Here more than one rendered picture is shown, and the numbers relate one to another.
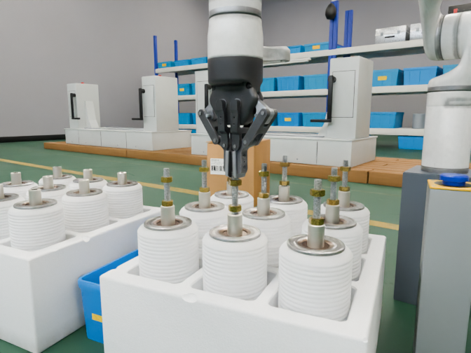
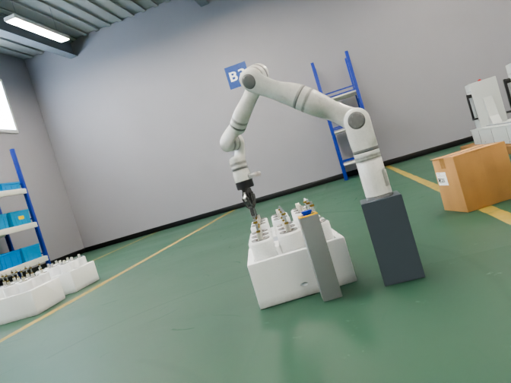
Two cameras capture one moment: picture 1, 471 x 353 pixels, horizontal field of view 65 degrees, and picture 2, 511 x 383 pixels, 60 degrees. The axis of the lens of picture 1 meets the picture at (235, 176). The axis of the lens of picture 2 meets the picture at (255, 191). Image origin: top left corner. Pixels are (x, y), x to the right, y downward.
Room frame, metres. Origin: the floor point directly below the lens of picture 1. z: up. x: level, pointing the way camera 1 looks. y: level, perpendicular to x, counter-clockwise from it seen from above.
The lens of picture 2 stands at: (-0.24, -1.74, 0.51)
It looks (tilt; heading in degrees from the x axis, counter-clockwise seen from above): 2 degrees down; 66
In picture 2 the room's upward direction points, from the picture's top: 17 degrees counter-clockwise
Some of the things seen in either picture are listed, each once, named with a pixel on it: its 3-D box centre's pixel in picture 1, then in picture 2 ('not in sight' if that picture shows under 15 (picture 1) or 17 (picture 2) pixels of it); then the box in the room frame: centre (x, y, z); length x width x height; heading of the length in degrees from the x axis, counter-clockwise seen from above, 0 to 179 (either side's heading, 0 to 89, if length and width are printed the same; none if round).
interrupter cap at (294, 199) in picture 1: (284, 199); not in sight; (0.73, -0.10, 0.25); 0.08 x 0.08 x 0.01
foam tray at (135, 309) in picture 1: (262, 299); (297, 263); (0.62, -0.05, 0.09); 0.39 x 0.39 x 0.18; 65
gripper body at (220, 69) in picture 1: (235, 90); (246, 189); (0.52, 0.00, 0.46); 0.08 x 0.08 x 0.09
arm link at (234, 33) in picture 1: (244, 38); (245, 172); (0.53, -0.01, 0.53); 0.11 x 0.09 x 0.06; 140
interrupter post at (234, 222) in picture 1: (235, 224); not in sight; (0.52, 0.00, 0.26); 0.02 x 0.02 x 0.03
